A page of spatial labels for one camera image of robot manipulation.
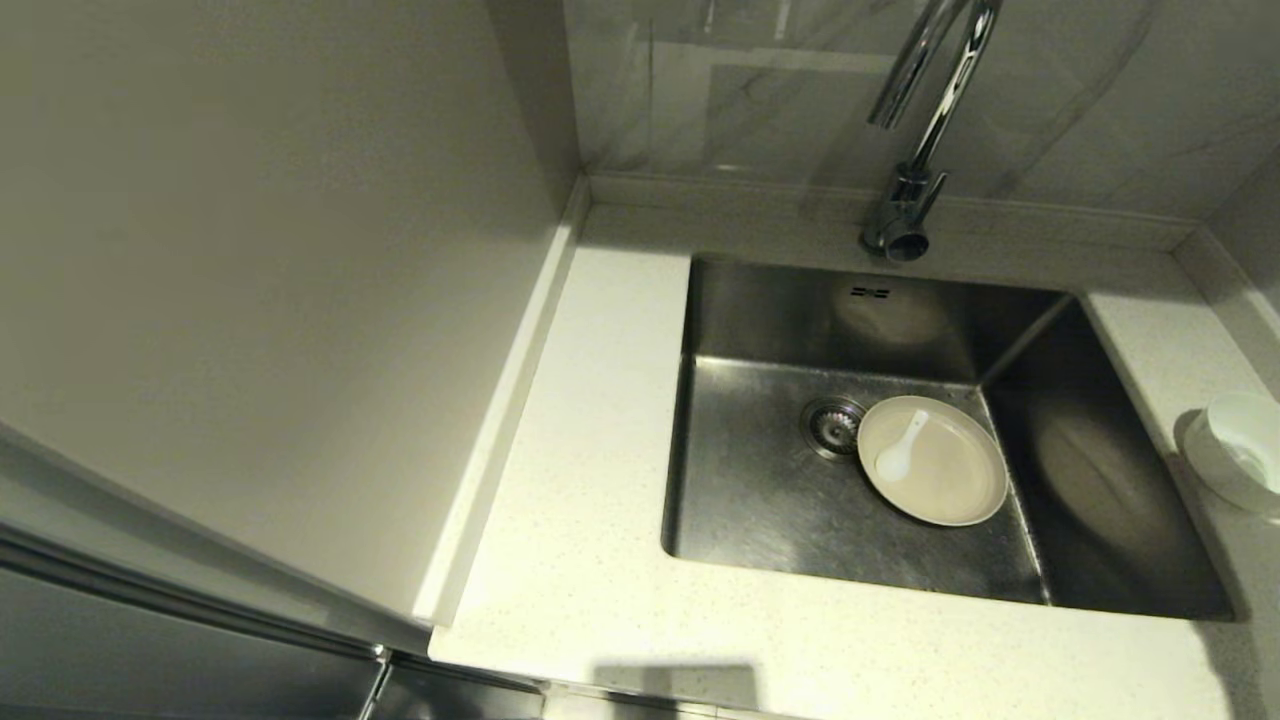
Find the white ceramic spoon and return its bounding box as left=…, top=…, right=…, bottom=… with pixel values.
left=874, top=408, right=932, bottom=484

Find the cream round plate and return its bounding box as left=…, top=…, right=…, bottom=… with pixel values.
left=856, top=394, right=1010, bottom=529

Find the stainless steel sink basin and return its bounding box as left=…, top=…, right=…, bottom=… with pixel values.
left=660, top=252, right=1237, bottom=623

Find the round metal drain strainer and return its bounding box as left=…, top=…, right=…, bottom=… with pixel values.
left=799, top=396, right=869, bottom=462

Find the chrome gooseneck faucet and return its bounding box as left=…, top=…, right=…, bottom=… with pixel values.
left=858, top=0, right=1004, bottom=266

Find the grey metal cabinet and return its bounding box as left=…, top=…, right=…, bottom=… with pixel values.
left=0, top=424, right=548, bottom=720

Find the white round bowl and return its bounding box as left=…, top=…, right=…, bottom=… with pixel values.
left=1184, top=391, right=1280, bottom=518

